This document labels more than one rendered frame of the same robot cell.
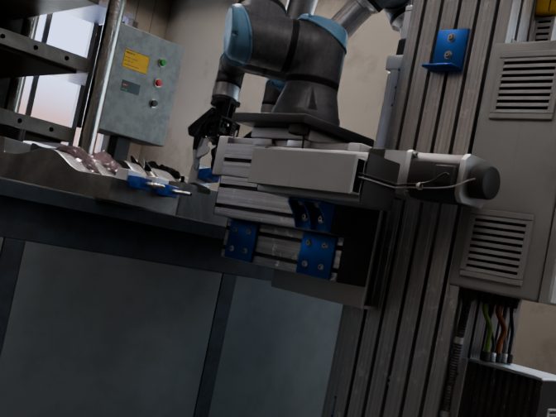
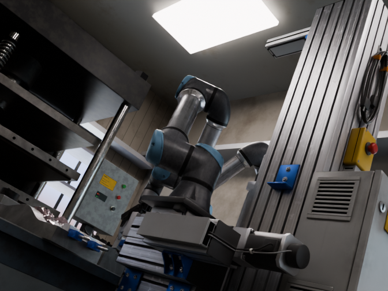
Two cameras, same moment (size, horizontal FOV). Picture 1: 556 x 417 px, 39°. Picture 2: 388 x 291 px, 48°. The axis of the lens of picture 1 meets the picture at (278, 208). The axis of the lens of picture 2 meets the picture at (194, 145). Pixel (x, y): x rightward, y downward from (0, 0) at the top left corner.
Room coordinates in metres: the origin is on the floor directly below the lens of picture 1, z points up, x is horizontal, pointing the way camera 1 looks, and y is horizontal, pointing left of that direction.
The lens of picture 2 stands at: (0.32, -0.15, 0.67)
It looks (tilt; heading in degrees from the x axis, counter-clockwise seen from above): 23 degrees up; 8
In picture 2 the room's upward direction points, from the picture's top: 23 degrees clockwise
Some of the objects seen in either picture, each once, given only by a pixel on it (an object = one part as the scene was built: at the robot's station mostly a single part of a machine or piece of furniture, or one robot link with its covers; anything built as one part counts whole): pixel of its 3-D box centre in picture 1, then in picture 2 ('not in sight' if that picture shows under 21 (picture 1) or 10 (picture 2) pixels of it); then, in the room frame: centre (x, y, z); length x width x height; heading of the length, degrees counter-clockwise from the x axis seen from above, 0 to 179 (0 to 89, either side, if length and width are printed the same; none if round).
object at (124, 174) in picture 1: (142, 184); (77, 235); (1.89, 0.33, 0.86); 0.13 x 0.05 x 0.05; 60
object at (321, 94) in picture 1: (308, 103); (191, 197); (1.71, -0.02, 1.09); 0.15 x 0.15 x 0.10
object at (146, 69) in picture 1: (102, 222); (62, 276); (3.03, 0.64, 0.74); 0.30 x 0.22 x 1.47; 132
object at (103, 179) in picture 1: (74, 173); (40, 226); (2.06, 0.54, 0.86); 0.50 x 0.26 x 0.11; 60
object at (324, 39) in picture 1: (315, 50); (202, 166); (1.71, -0.01, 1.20); 0.13 x 0.12 x 0.14; 100
